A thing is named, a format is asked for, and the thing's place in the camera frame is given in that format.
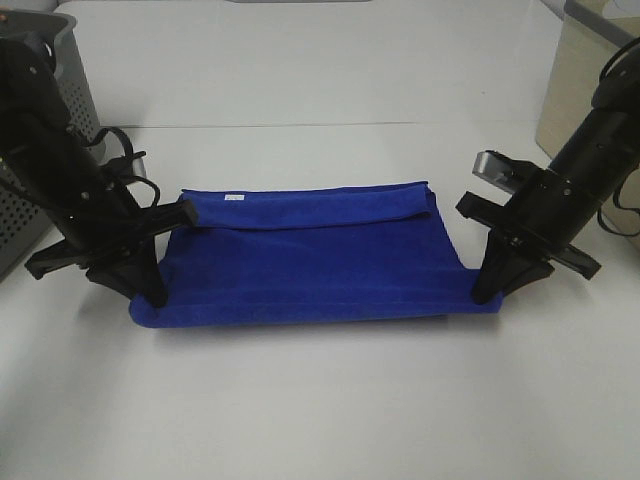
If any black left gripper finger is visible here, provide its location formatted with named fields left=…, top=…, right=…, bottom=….
left=131, top=239, right=168, bottom=308
left=86, top=264, right=143, bottom=298

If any beige storage bin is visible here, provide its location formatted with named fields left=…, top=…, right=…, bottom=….
left=533, top=0, right=640, bottom=177

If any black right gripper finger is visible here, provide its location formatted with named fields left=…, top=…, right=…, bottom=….
left=501, top=262, right=555, bottom=295
left=471, top=237, right=520, bottom=305

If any grey perforated laundry basket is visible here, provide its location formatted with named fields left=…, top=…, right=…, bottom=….
left=1, top=10, right=105, bottom=275

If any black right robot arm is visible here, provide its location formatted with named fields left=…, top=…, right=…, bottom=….
left=456, top=39, right=639, bottom=304

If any blue microfibre towel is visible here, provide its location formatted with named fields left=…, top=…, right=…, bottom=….
left=129, top=181, right=502, bottom=328

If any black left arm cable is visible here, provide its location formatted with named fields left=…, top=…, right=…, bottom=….
left=64, top=124, right=164, bottom=221

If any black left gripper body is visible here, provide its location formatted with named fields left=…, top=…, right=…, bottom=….
left=25, top=195, right=198, bottom=279

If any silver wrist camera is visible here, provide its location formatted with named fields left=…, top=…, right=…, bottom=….
left=130, top=155, right=147, bottom=178
left=472, top=150, right=517, bottom=195

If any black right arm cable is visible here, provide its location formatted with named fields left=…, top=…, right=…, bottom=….
left=597, top=37, right=640, bottom=236

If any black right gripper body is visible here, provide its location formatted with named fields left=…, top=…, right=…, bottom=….
left=456, top=170, right=601, bottom=279

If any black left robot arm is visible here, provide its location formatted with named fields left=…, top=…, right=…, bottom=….
left=1, top=32, right=198, bottom=307

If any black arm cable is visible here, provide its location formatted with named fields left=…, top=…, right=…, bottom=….
left=64, top=124, right=164, bottom=221
left=597, top=37, right=640, bottom=236

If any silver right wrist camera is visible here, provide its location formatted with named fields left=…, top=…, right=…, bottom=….
left=472, top=150, right=517, bottom=195

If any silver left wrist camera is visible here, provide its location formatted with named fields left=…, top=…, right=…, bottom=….
left=130, top=155, right=147, bottom=178

